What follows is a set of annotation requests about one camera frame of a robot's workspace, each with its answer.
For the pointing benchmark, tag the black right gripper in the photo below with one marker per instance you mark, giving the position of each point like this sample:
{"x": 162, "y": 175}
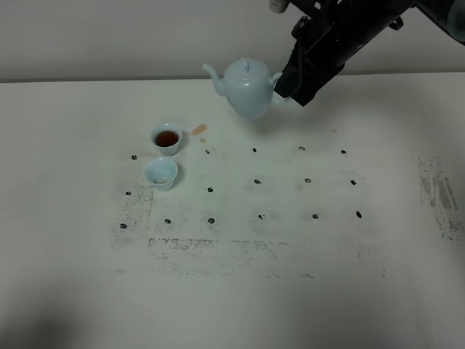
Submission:
{"x": 329, "y": 34}

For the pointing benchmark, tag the light blue porcelain teapot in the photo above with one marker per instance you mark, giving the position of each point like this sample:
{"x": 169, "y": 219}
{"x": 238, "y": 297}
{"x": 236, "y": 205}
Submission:
{"x": 248, "y": 86}

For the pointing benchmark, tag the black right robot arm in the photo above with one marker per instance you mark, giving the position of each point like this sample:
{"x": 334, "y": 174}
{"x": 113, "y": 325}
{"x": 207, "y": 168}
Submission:
{"x": 446, "y": 15}

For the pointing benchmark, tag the far light blue teacup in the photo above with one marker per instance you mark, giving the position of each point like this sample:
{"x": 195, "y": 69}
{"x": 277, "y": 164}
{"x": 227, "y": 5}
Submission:
{"x": 167, "y": 138}

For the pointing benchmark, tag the light blue teacup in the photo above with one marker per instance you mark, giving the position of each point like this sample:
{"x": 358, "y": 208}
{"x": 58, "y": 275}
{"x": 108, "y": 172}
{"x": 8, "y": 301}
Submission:
{"x": 167, "y": 138}
{"x": 161, "y": 173}

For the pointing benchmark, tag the near light blue teacup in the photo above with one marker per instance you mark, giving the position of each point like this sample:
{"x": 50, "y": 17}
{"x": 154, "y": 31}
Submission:
{"x": 161, "y": 173}

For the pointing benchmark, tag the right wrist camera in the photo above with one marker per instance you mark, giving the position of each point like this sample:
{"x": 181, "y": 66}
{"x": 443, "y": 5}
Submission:
{"x": 278, "y": 6}

